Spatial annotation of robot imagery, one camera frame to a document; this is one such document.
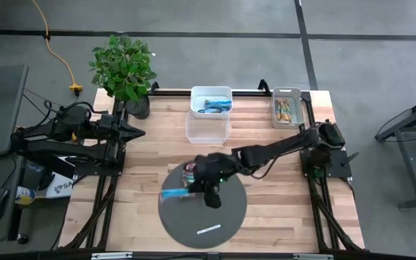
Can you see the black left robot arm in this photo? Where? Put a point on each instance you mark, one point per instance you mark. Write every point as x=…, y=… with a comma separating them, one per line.
x=45, y=144

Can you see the potted green plant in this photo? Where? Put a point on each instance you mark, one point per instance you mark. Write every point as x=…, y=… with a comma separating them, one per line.
x=123, y=68

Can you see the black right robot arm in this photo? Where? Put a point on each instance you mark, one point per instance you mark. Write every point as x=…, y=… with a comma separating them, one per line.
x=276, y=150

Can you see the round grey woven mat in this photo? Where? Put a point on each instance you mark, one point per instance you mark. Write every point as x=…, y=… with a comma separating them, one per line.
x=193, y=220

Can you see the black aluminium table frame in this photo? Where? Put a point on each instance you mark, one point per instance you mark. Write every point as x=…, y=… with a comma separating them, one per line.
x=101, y=209

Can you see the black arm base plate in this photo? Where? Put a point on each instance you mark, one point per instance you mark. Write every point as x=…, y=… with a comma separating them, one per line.
x=85, y=169
x=338, y=168

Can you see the clear plastic bin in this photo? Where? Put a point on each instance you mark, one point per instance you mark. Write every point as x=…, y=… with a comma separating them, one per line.
x=208, y=130

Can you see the white translucent plastic bin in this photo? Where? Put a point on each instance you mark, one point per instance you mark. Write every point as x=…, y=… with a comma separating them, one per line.
x=200, y=94

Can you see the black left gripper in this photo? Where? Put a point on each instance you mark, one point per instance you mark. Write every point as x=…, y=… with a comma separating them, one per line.
x=116, y=131

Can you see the black metal desk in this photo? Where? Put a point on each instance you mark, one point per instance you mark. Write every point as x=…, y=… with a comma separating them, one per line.
x=410, y=119

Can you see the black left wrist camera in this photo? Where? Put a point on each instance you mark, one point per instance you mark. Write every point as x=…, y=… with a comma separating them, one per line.
x=105, y=119

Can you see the brown granola bar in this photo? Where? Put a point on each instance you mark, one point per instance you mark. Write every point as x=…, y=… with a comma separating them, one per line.
x=286, y=110
x=279, y=111

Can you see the light blue red granola bar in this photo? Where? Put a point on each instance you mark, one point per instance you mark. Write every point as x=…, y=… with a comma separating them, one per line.
x=187, y=178

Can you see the yellow white bottle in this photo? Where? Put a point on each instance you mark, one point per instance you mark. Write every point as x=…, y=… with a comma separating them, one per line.
x=25, y=195

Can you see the black caster wheel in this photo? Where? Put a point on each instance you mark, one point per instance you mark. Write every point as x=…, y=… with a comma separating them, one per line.
x=22, y=239

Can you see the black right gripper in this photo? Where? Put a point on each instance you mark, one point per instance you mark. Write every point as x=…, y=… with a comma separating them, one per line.
x=213, y=177

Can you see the silver frame bracket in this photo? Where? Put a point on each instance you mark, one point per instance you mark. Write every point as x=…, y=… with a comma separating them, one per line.
x=312, y=256
x=112, y=256

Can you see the white printed label strip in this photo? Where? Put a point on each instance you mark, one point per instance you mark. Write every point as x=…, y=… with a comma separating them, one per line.
x=208, y=229

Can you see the white printed box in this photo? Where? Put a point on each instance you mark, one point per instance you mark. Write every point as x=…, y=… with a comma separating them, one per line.
x=61, y=187

